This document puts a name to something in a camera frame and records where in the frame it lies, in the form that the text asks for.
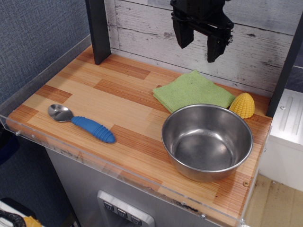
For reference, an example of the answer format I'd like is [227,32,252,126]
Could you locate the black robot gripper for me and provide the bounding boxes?
[170,0,234,63]

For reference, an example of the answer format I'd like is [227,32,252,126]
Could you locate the green cloth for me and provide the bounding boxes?
[153,70,235,113]

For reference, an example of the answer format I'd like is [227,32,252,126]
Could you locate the yellow toy corn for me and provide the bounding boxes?
[229,93,255,119]

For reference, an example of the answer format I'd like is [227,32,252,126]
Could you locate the stainless steel bowl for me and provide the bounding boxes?
[161,104,253,182]

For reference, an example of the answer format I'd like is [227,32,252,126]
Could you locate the silver toy kitchen cabinet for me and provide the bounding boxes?
[46,149,239,227]

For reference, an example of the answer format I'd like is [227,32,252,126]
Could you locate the silver button control panel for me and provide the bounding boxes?
[97,190,155,227]

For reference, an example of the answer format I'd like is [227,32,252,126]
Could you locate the yellow object bottom left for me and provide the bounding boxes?
[23,216,43,227]

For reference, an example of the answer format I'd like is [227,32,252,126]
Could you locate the white aluminium rail block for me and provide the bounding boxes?
[259,89,303,191]

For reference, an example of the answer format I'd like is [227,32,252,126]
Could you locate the blue handled metal spoon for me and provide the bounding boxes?
[47,104,116,143]

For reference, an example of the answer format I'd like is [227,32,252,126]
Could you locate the clear acrylic guard rail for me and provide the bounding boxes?
[1,39,271,224]

